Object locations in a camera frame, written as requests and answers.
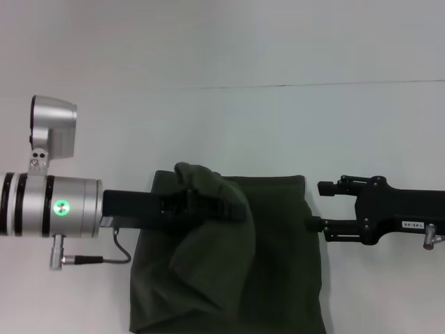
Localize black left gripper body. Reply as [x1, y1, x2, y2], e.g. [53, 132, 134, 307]
[100, 189, 191, 231]

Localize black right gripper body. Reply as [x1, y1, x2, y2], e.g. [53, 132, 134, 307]
[353, 175, 445, 247]

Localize dark green FREE t-shirt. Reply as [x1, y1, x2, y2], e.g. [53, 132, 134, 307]
[127, 161, 328, 334]

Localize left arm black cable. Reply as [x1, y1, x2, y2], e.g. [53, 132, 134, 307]
[48, 225, 133, 271]

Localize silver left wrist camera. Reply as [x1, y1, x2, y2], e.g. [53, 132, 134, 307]
[27, 94, 79, 177]

